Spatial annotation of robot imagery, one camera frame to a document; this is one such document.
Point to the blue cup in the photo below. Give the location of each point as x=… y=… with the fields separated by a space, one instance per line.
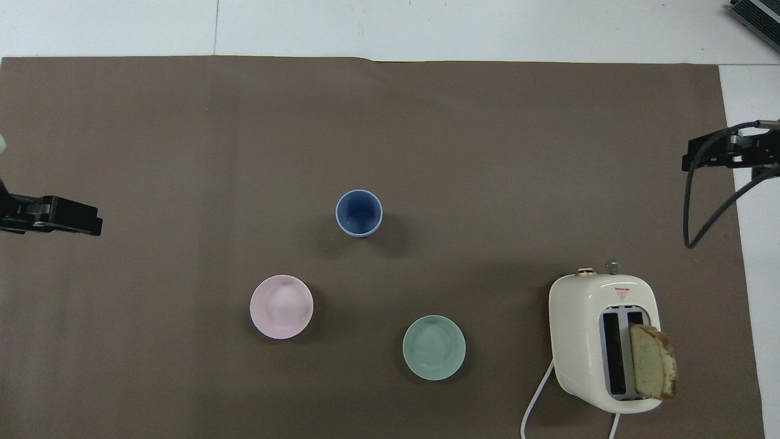
x=359 y=212

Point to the green plate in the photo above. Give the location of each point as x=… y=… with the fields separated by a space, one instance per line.
x=434 y=347

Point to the cream toaster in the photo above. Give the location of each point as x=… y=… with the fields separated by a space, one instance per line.
x=576 y=341

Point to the bread slice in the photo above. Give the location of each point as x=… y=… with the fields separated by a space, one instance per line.
x=652 y=366

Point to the pink bowl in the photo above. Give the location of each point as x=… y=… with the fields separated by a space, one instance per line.
x=281 y=306

